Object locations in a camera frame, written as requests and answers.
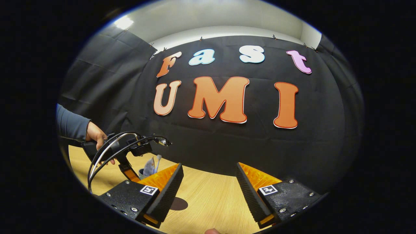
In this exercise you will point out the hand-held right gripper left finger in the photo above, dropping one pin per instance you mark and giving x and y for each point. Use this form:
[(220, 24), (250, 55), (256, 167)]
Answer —
[(169, 191)]

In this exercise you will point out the wooden desktop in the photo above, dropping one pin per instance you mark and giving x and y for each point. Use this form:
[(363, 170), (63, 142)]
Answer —
[(211, 201)]

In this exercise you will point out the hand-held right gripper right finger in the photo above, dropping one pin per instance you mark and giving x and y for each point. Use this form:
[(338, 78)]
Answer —
[(248, 195)]

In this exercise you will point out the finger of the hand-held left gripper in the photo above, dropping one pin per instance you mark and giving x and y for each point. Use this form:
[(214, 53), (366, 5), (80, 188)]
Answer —
[(125, 169)]

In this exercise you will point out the ceiling light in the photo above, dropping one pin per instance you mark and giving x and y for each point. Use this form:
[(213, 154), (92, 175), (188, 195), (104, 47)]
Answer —
[(124, 22)]

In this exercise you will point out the dark brown round coaster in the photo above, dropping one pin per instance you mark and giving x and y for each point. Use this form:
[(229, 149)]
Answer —
[(180, 204)]

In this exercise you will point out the white toothpaste tube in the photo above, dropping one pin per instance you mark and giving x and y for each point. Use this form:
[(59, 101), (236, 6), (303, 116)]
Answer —
[(149, 167)]

